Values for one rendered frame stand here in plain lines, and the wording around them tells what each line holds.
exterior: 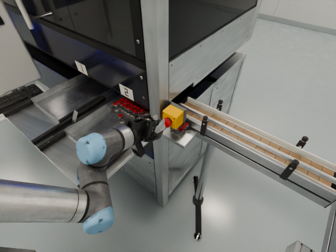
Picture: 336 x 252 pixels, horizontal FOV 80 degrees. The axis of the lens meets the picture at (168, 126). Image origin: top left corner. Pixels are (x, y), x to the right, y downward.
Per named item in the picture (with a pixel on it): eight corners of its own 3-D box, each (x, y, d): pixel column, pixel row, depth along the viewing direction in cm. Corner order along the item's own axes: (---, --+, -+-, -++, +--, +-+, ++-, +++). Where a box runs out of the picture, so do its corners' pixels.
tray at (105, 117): (122, 99, 111) (121, 93, 108) (158, 119, 99) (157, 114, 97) (66, 135, 92) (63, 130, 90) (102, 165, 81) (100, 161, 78)
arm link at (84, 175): (75, 201, 57) (84, 178, 51) (73, 169, 64) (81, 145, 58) (103, 198, 61) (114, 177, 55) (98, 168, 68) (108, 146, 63)
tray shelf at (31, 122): (82, 76, 130) (82, 73, 128) (168, 124, 100) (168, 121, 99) (4, 116, 104) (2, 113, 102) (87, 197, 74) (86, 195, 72)
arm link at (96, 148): (70, 153, 55) (77, 130, 50) (103, 141, 63) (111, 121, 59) (87, 174, 52) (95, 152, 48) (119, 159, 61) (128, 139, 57)
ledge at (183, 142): (178, 119, 102) (178, 116, 101) (200, 130, 97) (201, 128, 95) (161, 135, 95) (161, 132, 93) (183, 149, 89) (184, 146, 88)
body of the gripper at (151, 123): (162, 119, 69) (138, 127, 60) (156, 140, 73) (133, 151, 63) (145, 110, 72) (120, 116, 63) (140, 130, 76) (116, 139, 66)
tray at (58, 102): (86, 76, 126) (85, 71, 124) (114, 91, 115) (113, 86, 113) (33, 103, 108) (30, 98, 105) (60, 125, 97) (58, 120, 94)
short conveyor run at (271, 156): (172, 126, 101) (172, 102, 90) (189, 110, 110) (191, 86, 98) (324, 211, 72) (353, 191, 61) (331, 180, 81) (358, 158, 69)
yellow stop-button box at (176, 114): (172, 114, 91) (172, 101, 85) (185, 120, 88) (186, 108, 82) (161, 123, 86) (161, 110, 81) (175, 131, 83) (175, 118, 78)
